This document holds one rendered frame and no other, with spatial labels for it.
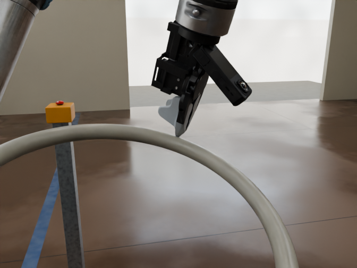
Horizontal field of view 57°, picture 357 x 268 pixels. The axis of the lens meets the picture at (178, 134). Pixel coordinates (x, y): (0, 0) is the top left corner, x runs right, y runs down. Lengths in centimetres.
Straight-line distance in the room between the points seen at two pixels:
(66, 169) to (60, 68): 493
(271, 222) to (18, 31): 79
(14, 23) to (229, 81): 65
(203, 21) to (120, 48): 608
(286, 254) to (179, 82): 31
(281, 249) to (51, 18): 634
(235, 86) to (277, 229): 23
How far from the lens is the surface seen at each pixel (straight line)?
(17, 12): 101
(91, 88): 664
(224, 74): 54
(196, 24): 52
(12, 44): 100
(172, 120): 62
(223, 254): 238
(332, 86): 836
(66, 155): 179
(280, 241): 51
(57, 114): 171
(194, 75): 56
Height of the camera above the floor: 141
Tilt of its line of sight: 17 degrees down
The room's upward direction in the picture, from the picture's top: straight up
